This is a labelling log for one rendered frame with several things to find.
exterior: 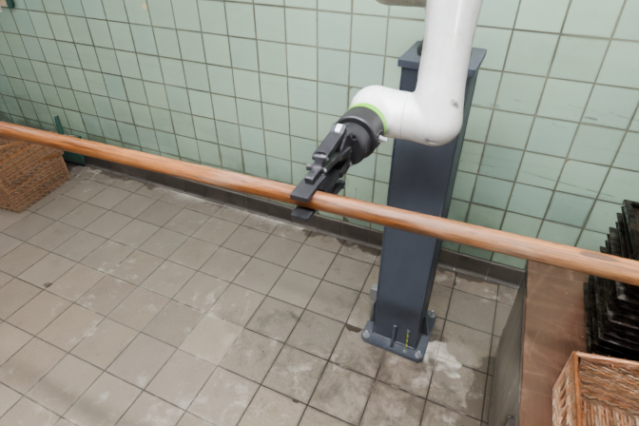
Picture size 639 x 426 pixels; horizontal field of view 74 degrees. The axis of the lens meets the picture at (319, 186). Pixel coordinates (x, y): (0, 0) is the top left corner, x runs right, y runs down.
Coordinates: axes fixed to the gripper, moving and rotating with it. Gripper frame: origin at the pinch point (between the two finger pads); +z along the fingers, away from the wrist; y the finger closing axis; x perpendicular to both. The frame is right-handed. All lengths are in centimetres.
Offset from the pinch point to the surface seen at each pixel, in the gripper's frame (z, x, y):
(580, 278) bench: -69, -60, 60
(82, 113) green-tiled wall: -123, 219, 78
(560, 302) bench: -56, -54, 60
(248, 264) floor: -81, 74, 118
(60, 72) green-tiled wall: -123, 227, 52
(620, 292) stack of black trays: -40, -60, 36
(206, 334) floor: -38, 68, 118
